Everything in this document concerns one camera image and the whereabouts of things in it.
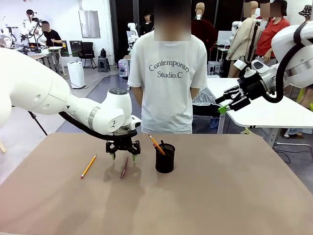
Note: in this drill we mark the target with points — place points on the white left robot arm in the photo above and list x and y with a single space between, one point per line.
36 90

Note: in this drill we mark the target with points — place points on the mannequin with bucket hat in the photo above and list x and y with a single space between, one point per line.
305 11

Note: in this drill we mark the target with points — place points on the mannequin in dark red top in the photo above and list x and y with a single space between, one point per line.
204 29

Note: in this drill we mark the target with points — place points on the white monitor screen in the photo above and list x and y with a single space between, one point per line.
223 38

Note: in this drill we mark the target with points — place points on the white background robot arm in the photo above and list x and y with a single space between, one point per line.
132 29

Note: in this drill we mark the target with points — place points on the black office chair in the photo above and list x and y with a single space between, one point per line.
86 52

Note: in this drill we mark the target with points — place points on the wooden background table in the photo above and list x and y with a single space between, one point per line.
126 57

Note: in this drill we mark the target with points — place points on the black mesh pen holder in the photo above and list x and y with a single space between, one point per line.
165 162

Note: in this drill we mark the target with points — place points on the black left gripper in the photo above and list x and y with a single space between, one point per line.
122 142

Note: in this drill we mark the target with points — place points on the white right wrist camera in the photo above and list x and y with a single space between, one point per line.
240 64

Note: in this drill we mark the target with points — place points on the person in red shirt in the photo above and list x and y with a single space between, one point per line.
269 36

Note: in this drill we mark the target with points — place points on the dark display panel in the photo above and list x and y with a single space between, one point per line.
75 47

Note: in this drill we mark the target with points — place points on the mannequin with beige coat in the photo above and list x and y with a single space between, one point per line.
240 36

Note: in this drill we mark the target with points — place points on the background person in black t-shirt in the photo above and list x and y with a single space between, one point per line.
51 36

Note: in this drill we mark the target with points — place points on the white computer case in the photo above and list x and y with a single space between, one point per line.
213 67

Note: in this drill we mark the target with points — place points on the yellow pencil with red eraser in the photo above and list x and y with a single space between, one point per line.
88 166

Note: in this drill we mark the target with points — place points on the yellow pencil with dark tip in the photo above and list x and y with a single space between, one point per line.
154 141

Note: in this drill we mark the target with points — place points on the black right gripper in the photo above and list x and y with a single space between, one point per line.
253 86

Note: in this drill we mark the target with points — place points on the background person in white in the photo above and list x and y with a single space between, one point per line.
30 23

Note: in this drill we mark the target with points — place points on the white side table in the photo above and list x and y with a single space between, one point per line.
269 117

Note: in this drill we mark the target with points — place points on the metal wall panel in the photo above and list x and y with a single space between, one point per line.
89 23

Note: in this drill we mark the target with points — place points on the black pen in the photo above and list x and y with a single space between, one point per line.
162 144

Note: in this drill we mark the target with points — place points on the person in white t-shirt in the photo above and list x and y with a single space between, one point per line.
168 73

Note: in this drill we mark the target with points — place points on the person's left forearm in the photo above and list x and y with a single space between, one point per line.
195 91

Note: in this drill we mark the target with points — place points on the computer tower with lights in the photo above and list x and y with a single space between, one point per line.
123 67

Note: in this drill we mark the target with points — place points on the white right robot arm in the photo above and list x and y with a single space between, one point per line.
300 61

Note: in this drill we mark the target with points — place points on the black bag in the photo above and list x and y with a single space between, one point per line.
103 52

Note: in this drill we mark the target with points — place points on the dark red pen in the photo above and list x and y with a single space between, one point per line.
124 167

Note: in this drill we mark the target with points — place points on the person's right forearm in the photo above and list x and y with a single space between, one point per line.
137 96

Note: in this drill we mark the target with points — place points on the grey step stool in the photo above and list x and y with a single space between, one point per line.
104 64

